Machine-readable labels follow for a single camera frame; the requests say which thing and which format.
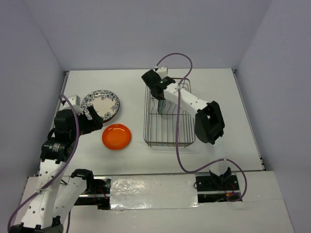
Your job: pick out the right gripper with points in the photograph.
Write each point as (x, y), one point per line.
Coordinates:
(160, 98)

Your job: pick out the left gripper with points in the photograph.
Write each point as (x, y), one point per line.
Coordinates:
(96, 121)

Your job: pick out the small blue patterned plate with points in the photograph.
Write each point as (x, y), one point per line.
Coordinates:
(161, 106)

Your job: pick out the dark green plate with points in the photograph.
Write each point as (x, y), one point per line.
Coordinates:
(110, 110)

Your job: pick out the speckled white plate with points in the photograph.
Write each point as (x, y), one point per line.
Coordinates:
(98, 99)

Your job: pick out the orange plate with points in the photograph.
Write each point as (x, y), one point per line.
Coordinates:
(116, 136)

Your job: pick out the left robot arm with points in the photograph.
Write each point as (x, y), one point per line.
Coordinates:
(48, 208)

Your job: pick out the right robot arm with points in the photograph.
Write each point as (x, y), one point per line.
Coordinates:
(208, 119)

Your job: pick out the silver foil tape patch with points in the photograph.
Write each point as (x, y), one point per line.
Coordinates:
(153, 192)

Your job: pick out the wire dish rack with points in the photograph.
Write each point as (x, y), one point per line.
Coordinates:
(159, 129)

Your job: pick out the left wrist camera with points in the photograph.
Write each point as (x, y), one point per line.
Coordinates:
(75, 102)

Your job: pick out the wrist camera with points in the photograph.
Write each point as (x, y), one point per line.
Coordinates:
(75, 102)
(162, 71)

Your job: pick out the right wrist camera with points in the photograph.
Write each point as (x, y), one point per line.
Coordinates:
(162, 71)

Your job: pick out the black mounting rail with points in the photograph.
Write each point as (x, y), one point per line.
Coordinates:
(99, 194)

